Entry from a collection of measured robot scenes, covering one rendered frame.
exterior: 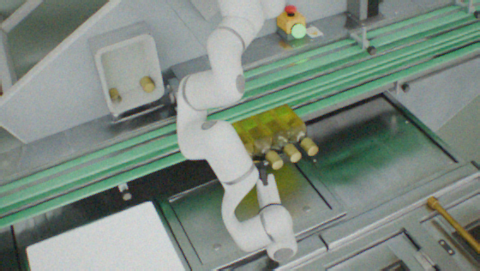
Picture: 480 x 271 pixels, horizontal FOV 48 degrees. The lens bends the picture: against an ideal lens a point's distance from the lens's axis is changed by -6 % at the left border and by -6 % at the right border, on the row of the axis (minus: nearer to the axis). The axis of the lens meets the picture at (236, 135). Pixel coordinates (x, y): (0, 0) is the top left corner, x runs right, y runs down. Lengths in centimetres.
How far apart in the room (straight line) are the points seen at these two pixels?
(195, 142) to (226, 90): 13
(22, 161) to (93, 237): 31
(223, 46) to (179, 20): 51
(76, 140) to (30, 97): 19
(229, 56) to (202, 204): 61
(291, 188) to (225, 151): 54
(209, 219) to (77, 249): 39
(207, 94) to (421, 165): 87
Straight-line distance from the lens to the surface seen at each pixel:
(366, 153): 187
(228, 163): 121
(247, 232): 132
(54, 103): 173
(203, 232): 161
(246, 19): 129
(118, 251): 162
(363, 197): 173
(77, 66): 168
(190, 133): 124
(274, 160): 158
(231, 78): 118
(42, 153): 172
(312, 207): 165
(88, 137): 172
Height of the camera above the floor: 220
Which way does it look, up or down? 45 degrees down
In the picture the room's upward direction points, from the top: 143 degrees clockwise
